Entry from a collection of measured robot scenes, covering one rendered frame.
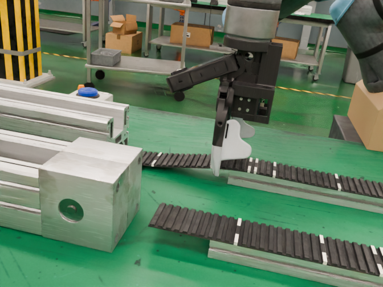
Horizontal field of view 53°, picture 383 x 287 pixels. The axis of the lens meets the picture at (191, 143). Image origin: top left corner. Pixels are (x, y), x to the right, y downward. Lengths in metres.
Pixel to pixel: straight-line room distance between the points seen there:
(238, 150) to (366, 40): 0.47
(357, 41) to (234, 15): 0.46
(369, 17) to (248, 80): 0.41
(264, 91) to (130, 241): 0.28
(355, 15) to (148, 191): 0.59
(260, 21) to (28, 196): 0.37
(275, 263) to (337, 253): 0.07
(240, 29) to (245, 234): 0.27
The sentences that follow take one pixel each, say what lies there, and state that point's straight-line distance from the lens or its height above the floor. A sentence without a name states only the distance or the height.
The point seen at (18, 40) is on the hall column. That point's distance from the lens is 3.83.
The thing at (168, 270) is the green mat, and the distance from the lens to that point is 0.46.
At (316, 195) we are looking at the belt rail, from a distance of 0.65.
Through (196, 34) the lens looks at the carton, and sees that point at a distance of 5.41.
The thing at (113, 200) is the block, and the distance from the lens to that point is 0.44.
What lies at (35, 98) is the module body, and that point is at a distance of 0.76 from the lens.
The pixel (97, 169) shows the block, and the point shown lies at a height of 0.87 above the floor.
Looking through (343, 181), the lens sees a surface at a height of 0.81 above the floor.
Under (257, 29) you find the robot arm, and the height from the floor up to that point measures 1.03.
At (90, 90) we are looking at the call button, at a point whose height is 0.85.
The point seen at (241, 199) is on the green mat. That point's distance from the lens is 0.61.
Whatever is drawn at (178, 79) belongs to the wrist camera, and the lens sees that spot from 0.59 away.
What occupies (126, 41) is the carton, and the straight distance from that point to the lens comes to 5.60.
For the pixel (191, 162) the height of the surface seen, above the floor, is 0.80.
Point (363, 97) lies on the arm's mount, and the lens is 1.03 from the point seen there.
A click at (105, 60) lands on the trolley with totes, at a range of 3.63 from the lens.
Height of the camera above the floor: 1.09
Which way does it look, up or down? 23 degrees down
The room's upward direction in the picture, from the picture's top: 6 degrees clockwise
